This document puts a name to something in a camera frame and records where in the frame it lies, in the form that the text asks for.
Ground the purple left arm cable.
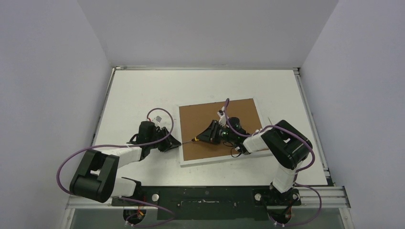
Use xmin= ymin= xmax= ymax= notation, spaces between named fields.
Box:
xmin=56 ymin=107 xmax=176 ymax=229

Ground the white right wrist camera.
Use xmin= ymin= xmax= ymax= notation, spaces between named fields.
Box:
xmin=217 ymin=106 xmax=228 ymax=127

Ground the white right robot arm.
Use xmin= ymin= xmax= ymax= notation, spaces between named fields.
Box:
xmin=192 ymin=115 xmax=313 ymax=205

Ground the white picture frame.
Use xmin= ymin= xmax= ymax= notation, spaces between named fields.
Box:
xmin=176 ymin=97 xmax=273 ymax=167

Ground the yellow handle screwdriver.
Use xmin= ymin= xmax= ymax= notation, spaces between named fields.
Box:
xmin=182 ymin=137 xmax=200 ymax=145

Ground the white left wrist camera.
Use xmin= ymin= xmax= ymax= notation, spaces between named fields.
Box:
xmin=152 ymin=116 xmax=162 ymax=125

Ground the aluminium table front rail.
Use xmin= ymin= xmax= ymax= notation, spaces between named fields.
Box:
xmin=66 ymin=187 xmax=350 ymax=209

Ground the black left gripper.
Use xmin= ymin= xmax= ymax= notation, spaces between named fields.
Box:
xmin=149 ymin=127 xmax=181 ymax=152

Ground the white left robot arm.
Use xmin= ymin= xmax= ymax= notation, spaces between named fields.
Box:
xmin=69 ymin=121 xmax=181 ymax=206

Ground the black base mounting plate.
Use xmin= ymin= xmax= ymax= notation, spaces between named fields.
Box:
xmin=112 ymin=186 xmax=301 ymax=220

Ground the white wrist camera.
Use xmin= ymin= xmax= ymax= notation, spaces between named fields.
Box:
xmin=152 ymin=116 xmax=162 ymax=125
xmin=217 ymin=106 xmax=228 ymax=127

